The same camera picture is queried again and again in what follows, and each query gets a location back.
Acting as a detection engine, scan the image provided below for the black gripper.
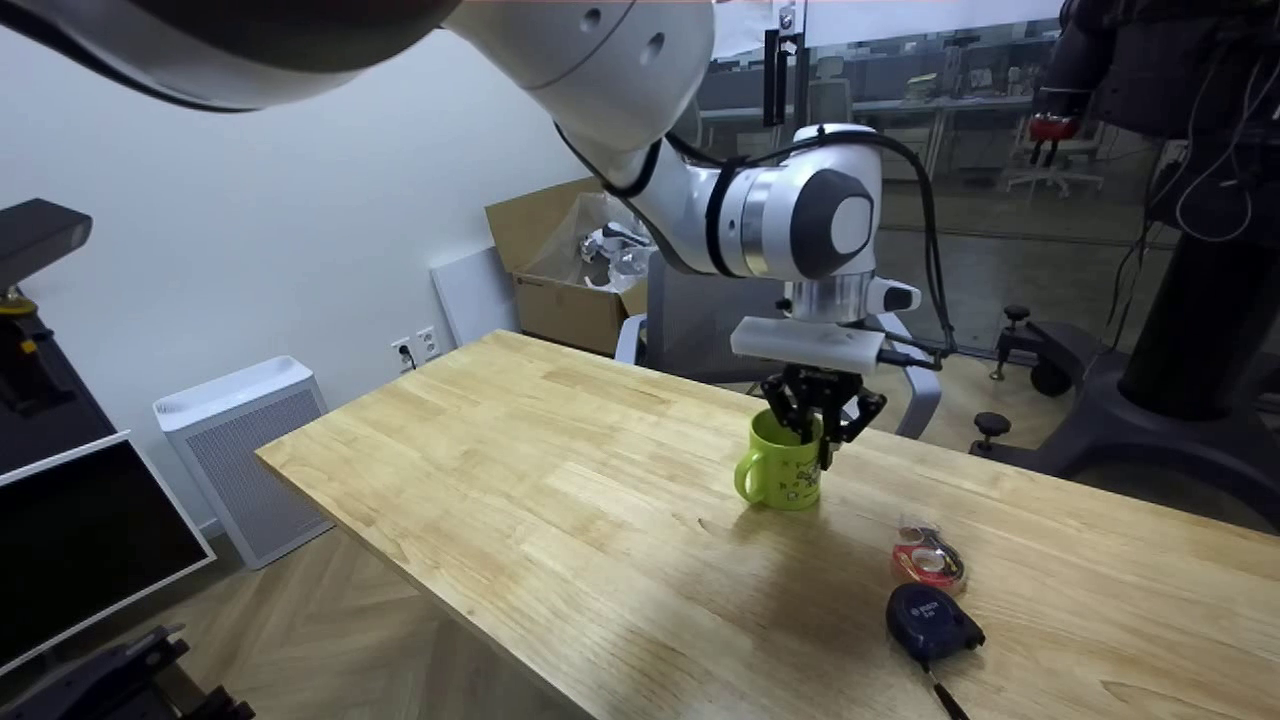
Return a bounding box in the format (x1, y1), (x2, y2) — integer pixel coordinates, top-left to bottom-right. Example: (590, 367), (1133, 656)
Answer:
(759, 362), (887, 473)

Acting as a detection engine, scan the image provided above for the green ceramic mug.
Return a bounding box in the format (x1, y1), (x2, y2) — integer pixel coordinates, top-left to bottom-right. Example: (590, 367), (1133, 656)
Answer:
(731, 402), (827, 515)

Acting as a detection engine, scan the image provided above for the small red-rimmed object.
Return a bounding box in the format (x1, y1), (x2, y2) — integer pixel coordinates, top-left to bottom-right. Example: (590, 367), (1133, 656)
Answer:
(887, 515), (972, 598)

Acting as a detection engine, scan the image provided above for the clear plastic bag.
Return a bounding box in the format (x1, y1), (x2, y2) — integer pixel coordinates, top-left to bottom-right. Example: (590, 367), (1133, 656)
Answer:
(576, 217), (658, 295)

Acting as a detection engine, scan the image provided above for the brown cardboard box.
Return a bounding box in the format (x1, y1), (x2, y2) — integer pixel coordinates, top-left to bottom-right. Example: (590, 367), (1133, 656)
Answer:
(486, 175), (652, 361)

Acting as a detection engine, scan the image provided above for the white flat panel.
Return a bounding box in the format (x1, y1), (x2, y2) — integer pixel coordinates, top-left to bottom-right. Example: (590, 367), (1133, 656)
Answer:
(425, 241), (522, 353)

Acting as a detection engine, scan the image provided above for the white air purifier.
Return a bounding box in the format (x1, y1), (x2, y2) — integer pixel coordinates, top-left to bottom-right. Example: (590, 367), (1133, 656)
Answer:
(147, 353), (338, 573)

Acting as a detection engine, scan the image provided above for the black equipment base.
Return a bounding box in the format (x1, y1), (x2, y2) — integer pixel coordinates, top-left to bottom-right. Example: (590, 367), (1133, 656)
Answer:
(0, 624), (255, 720)

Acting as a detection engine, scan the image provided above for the white wrist mount plate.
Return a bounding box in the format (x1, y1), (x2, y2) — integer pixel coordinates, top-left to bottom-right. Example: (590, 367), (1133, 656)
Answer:
(729, 315), (887, 375)

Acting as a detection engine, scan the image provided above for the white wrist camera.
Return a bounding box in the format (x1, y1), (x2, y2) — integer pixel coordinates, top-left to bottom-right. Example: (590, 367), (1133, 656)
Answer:
(872, 276), (924, 319)

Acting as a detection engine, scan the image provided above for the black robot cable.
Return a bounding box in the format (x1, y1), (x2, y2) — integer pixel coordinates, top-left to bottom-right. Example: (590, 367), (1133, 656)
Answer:
(666, 122), (956, 361)

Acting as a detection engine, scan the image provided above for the black partition frame post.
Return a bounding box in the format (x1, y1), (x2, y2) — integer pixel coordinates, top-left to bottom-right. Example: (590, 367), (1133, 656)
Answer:
(763, 0), (814, 133)

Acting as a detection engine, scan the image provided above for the black pedestal stand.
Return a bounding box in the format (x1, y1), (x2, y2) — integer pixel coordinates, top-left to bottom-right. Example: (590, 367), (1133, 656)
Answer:
(972, 0), (1280, 530)

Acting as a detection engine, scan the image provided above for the white wall outlet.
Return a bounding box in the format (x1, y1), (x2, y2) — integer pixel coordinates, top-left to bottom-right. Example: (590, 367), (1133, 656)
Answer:
(390, 323), (448, 373)

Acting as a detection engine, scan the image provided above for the black monitor with white frame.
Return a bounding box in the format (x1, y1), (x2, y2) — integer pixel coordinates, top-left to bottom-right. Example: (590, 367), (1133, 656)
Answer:
(0, 426), (221, 674)

